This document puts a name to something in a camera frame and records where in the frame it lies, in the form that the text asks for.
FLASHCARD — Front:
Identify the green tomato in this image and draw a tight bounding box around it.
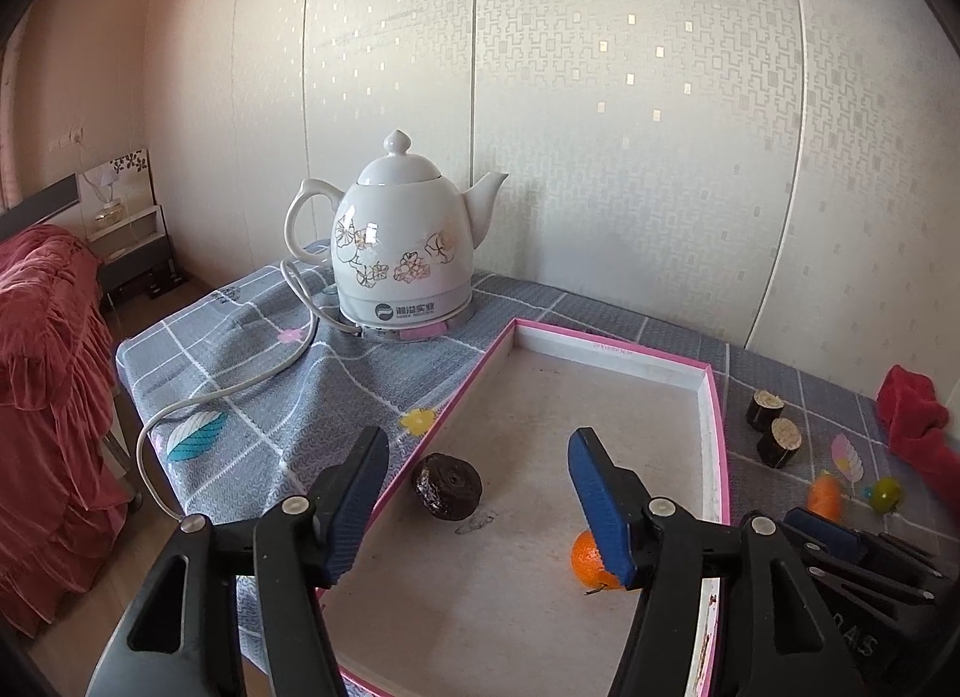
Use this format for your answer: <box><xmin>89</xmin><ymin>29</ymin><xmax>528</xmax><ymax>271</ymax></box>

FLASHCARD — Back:
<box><xmin>869</xmin><ymin>476</ymin><xmax>905</xmax><ymax>516</ymax></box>

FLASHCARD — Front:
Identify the orange carrot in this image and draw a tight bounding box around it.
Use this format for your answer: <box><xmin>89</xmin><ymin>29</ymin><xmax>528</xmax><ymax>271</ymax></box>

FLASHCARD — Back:
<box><xmin>805</xmin><ymin>471</ymin><xmax>844</xmax><ymax>523</ymax></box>

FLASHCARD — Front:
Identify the dark eggplant chunk front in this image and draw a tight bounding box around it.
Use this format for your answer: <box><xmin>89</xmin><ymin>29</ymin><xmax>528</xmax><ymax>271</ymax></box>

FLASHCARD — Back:
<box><xmin>757</xmin><ymin>416</ymin><xmax>802</xmax><ymax>470</ymax></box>

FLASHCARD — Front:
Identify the dark eggplant chunk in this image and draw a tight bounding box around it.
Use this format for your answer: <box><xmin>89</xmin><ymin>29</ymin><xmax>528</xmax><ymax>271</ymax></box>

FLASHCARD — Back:
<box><xmin>757</xmin><ymin>416</ymin><xmax>802</xmax><ymax>470</ymax></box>
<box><xmin>745</xmin><ymin>390</ymin><xmax>784</xmax><ymax>432</ymax></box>

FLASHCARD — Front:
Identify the large textured orange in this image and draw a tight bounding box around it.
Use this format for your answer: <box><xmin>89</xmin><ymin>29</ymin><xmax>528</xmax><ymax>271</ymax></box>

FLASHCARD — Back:
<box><xmin>569</xmin><ymin>530</ymin><xmax>622</xmax><ymax>593</ymax></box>

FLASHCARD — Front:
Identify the dark wrinkled passion fruit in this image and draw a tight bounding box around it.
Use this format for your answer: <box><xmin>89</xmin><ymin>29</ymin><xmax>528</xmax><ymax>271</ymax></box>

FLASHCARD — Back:
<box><xmin>412</xmin><ymin>453</ymin><xmax>483</xmax><ymax>521</ymax></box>

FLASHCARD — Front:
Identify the red bed cover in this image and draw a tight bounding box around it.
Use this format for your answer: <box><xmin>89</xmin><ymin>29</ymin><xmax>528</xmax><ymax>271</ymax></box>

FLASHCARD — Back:
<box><xmin>0</xmin><ymin>224</ymin><xmax>130</xmax><ymax>637</ymax></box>

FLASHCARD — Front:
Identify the red towel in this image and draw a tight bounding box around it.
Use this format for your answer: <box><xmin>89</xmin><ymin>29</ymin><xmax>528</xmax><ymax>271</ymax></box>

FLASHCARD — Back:
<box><xmin>877</xmin><ymin>364</ymin><xmax>960</xmax><ymax>523</ymax></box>

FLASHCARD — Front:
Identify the grey patterned tablecloth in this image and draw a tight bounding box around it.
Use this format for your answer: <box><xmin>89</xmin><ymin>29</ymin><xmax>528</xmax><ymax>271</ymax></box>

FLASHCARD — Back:
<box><xmin>113</xmin><ymin>239</ymin><xmax>960</xmax><ymax>676</ymax></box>

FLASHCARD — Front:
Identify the pink-rimmed white tray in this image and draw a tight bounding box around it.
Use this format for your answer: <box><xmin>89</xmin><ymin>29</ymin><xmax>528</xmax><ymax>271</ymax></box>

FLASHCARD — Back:
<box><xmin>319</xmin><ymin>320</ymin><xmax>729</xmax><ymax>695</ymax></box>

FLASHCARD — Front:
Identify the white bedside shelf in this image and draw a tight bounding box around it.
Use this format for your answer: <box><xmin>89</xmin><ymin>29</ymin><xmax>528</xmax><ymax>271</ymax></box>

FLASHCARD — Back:
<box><xmin>76</xmin><ymin>148</ymin><xmax>185</xmax><ymax>310</ymax></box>

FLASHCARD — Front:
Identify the white floral ceramic kettle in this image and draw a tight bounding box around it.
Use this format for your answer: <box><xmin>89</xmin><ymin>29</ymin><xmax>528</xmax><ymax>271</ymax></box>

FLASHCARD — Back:
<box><xmin>283</xmin><ymin>130</ymin><xmax>506</xmax><ymax>338</ymax></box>

